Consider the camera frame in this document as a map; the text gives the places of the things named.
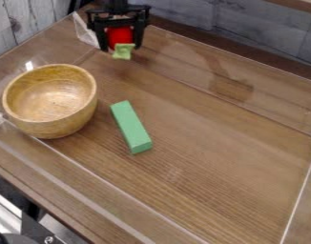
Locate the wooden bowl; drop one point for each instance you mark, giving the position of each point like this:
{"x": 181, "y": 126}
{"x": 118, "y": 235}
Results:
{"x": 50, "y": 100}

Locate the green rectangular block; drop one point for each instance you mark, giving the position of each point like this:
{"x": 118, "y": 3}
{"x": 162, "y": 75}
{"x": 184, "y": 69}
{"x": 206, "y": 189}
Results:
{"x": 136, "y": 136}

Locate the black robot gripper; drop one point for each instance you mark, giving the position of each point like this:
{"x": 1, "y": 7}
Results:
{"x": 117, "y": 13}

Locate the red plush fruit green leaf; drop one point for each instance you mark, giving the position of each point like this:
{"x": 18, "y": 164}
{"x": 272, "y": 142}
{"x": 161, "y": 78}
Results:
{"x": 120, "y": 42}

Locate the black metal table frame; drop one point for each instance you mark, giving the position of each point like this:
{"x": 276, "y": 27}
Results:
{"x": 20, "y": 219}

